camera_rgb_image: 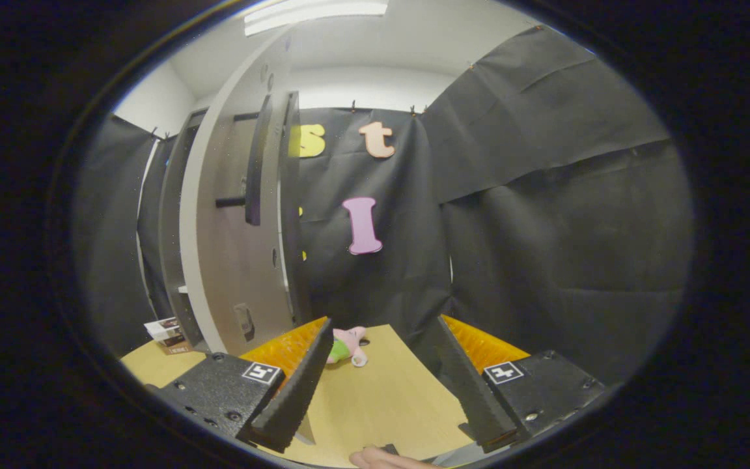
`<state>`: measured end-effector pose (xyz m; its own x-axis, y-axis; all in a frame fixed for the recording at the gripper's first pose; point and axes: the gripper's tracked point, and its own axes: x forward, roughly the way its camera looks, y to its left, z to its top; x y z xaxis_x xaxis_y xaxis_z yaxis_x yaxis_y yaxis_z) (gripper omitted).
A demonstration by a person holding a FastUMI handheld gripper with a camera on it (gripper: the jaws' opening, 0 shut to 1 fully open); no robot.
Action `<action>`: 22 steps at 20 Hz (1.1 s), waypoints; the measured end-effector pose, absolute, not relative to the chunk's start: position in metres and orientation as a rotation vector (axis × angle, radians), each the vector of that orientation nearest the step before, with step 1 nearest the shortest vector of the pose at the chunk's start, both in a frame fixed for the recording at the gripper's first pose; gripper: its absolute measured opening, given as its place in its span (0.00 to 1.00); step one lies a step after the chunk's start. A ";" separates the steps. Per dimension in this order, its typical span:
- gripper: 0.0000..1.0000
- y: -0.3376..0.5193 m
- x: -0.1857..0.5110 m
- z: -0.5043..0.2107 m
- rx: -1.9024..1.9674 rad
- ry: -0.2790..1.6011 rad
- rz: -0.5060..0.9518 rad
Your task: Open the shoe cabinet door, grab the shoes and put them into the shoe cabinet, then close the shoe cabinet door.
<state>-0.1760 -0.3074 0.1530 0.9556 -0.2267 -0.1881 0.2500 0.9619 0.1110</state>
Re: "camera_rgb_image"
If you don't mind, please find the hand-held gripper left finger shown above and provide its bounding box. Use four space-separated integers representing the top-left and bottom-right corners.
147 317 335 453

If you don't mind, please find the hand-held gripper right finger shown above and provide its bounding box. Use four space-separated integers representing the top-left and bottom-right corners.
428 315 610 453

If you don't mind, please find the grey shoe cabinet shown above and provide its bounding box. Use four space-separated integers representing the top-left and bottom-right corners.
156 91 316 356

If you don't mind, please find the black door handle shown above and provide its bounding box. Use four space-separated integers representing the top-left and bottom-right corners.
215 94 273 227

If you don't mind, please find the pink plush toy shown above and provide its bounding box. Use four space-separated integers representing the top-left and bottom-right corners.
326 326 369 367

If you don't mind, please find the stack of books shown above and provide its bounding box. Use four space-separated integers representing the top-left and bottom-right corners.
144 317 192 355

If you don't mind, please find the black backdrop cloth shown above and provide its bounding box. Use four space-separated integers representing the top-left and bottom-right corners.
79 26 695 385

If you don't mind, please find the long ceiling light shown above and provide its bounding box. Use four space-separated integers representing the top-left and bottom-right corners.
243 0 389 36

